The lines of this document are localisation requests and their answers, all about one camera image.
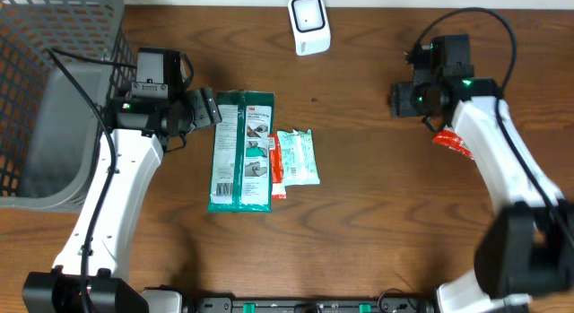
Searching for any white barcode scanner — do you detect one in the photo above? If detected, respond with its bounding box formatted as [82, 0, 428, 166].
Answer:
[287, 0, 331, 57]

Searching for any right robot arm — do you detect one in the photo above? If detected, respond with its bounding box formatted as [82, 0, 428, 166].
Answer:
[389, 35, 573, 312]

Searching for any red stick sachet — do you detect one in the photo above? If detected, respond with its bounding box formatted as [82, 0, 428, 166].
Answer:
[269, 135, 286, 199]

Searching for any grey plastic mesh basket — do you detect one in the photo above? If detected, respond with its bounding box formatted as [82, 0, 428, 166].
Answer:
[1, 0, 135, 213]

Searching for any dark green package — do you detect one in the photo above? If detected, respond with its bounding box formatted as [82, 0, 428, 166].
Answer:
[207, 91, 274, 213]

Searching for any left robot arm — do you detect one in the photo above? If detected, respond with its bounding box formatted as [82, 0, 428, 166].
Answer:
[22, 48, 222, 312]

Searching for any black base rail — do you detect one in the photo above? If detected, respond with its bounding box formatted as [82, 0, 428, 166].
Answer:
[143, 296, 443, 313]

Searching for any red snack bag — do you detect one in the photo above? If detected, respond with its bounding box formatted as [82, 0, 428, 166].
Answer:
[432, 127, 474, 160]

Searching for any light green wipes pack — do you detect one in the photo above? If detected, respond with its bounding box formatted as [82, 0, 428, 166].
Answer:
[277, 129, 320, 187]

